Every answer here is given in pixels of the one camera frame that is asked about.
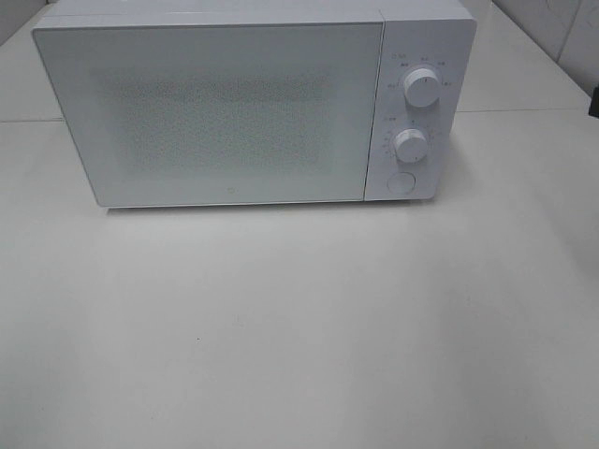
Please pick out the white timer knob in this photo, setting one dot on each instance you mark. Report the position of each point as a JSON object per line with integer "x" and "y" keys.
{"x": 410, "y": 146}

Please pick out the upper white power knob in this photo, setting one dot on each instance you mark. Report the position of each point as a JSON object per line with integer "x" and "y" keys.
{"x": 421, "y": 87}

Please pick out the white microwave door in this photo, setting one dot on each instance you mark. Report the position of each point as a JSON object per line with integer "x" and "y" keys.
{"x": 190, "y": 116}

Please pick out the white microwave oven body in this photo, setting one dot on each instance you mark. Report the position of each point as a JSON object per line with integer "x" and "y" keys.
{"x": 433, "y": 34}

